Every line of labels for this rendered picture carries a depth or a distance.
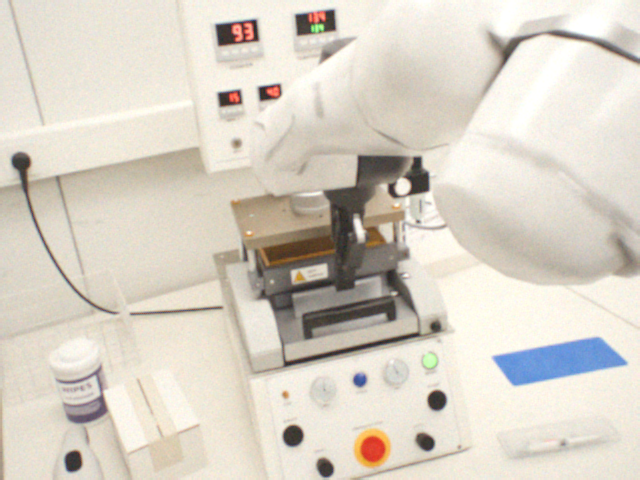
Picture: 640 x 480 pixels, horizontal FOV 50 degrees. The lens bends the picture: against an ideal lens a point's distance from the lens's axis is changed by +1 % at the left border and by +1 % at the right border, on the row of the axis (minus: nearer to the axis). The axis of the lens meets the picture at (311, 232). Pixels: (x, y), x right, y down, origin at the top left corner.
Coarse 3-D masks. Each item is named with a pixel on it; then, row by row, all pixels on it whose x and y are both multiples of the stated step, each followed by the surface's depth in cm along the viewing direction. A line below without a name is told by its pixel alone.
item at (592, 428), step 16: (592, 416) 112; (512, 432) 110; (528, 432) 110; (544, 432) 110; (560, 432) 109; (576, 432) 109; (592, 432) 109; (608, 432) 108; (512, 448) 107; (528, 448) 107; (544, 448) 106
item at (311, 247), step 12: (372, 228) 118; (300, 240) 116; (312, 240) 116; (324, 240) 116; (372, 240) 114; (384, 240) 114; (264, 252) 113; (276, 252) 113; (288, 252) 113; (300, 252) 112; (312, 252) 112; (324, 252) 112; (264, 264) 116; (276, 264) 110
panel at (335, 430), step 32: (384, 352) 108; (416, 352) 109; (288, 384) 105; (352, 384) 107; (384, 384) 108; (416, 384) 109; (448, 384) 110; (288, 416) 105; (320, 416) 106; (352, 416) 107; (384, 416) 108; (416, 416) 109; (448, 416) 110; (288, 448) 105; (320, 448) 106; (352, 448) 107; (416, 448) 108; (448, 448) 110
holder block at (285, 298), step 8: (376, 272) 117; (384, 272) 117; (360, 280) 116; (384, 280) 117; (304, 288) 114; (312, 288) 114; (272, 296) 115; (280, 296) 113; (288, 296) 113; (280, 304) 114; (288, 304) 114
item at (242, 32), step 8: (240, 24) 114; (248, 24) 115; (224, 32) 114; (232, 32) 114; (240, 32) 115; (248, 32) 115; (224, 40) 115; (232, 40) 115; (240, 40) 115; (248, 40) 116
